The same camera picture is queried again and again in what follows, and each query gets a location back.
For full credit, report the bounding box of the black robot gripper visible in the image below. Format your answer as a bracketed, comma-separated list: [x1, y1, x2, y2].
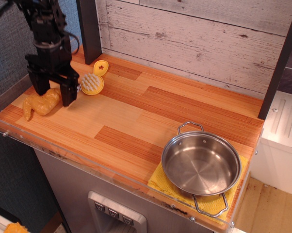
[25, 43, 79, 107]

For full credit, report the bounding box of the yellow plastic chicken wing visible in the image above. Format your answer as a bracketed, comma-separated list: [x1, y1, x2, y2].
[22, 88, 62, 121]

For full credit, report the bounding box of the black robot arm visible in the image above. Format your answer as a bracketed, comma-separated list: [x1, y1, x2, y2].
[0, 0, 79, 107]

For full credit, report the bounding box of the stainless steel pot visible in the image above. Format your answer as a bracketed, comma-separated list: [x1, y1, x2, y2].
[161, 122, 242, 218]

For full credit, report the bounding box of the yellow scrub brush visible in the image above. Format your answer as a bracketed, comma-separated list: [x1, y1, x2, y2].
[80, 60, 109, 95]

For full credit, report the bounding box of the grey toy fridge cabinet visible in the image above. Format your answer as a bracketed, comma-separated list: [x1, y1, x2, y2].
[35, 150, 210, 233]

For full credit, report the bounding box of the silver dispenser panel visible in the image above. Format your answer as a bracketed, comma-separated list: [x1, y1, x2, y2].
[88, 191, 147, 233]

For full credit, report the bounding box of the orange object bottom left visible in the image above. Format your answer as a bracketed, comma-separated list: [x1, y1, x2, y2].
[3, 222, 29, 233]

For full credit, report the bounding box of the clear acrylic table guard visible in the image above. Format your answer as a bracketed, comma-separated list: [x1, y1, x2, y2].
[0, 54, 263, 232]

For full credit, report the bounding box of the yellow cloth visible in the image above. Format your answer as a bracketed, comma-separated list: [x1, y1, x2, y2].
[147, 131, 249, 220]

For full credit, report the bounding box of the white cabinet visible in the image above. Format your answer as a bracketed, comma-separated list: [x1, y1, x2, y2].
[250, 91, 292, 194]

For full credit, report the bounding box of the dark left post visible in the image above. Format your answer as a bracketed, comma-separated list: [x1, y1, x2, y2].
[76, 0, 102, 65]

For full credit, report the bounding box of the dark post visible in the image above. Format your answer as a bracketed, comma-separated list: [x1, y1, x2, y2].
[76, 0, 102, 65]
[258, 22, 292, 120]

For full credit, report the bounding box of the dark right post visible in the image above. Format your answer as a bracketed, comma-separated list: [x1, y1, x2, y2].
[258, 22, 292, 120]

